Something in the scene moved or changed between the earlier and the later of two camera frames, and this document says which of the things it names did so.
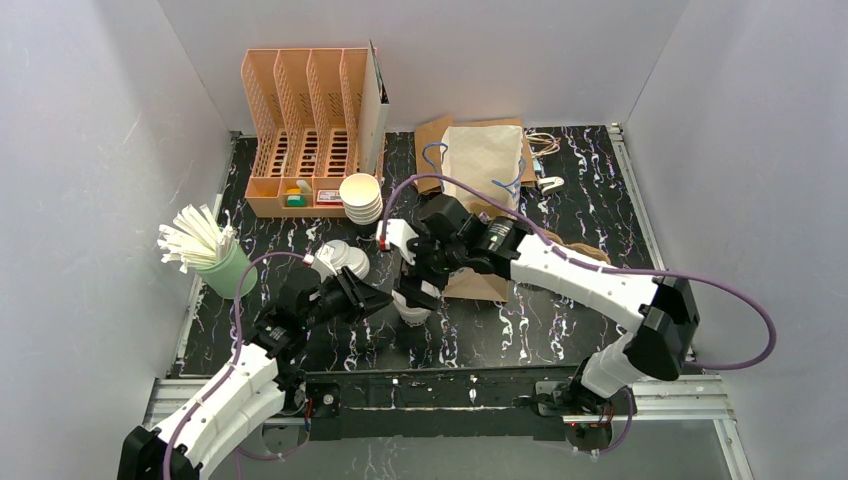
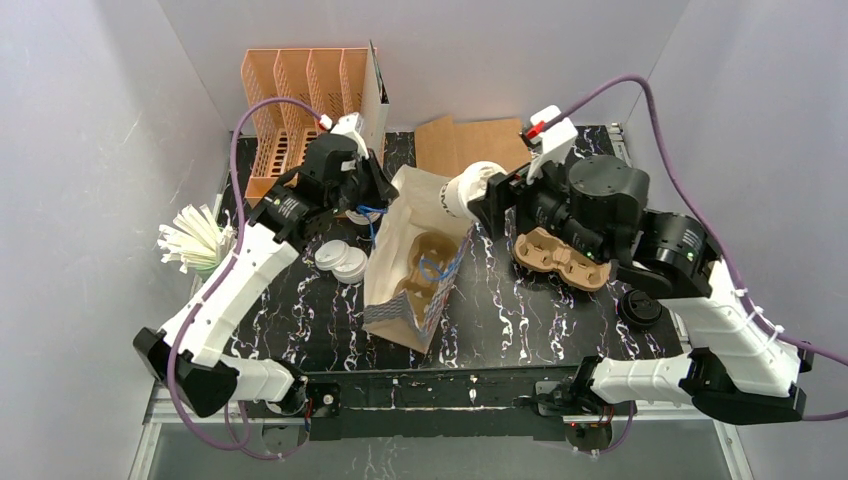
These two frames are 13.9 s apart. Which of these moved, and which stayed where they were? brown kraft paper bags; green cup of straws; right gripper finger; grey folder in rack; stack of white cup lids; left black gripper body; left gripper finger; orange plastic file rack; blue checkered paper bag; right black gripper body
Moved: blue checkered paper bag; left black gripper body; left gripper finger; right black gripper body; right gripper finger
Stayed: brown kraft paper bags; grey folder in rack; stack of white cup lids; green cup of straws; orange plastic file rack
